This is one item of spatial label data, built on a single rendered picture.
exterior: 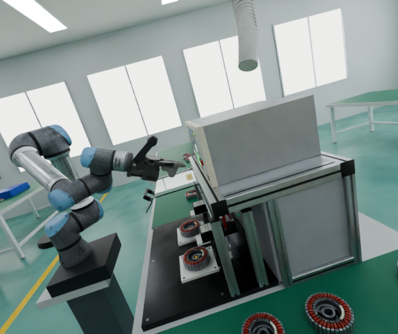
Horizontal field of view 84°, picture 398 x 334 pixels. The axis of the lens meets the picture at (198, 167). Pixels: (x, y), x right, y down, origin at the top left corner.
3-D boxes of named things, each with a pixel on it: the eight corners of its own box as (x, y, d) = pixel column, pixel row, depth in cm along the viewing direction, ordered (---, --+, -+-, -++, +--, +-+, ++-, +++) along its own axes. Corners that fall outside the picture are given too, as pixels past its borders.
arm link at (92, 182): (79, 191, 86) (75, 171, 79) (104, 178, 93) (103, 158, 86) (92, 203, 83) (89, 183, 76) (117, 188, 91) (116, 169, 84)
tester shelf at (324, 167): (214, 218, 63) (210, 204, 62) (190, 164, 128) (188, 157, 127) (355, 173, 66) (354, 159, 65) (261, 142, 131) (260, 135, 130)
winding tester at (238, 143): (212, 188, 72) (195, 127, 67) (195, 160, 114) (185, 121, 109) (322, 154, 75) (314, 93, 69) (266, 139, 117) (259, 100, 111)
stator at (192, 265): (185, 276, 85) (183, 268, 84) (183, 257, 96) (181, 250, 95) (212, 266, 86) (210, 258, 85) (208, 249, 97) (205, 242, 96)
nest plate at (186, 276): (181, 283, 84) (181, 281, 83) (179, 258, 98) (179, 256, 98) (219, 271, 85) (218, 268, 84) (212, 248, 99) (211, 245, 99)
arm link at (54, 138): (73, 230, 119) (20, 132, 99) (99, 213, 129) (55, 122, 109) (84, 235, 111) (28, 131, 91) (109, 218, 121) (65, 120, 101)
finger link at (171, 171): (183, 177, 85) (159, 174, 84) (186, 162, 84) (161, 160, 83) (184, 179, 82) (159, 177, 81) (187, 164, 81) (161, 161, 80)
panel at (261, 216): (279, 282, 73) (261, 201, 65) (227, 203, 136) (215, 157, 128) (282, 281, 73) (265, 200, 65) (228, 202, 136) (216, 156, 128)
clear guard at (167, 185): (146, 213, 95) (141, 201, 94) (149, 193, 119) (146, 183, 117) (217, 191, 97) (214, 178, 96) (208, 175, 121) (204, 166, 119)
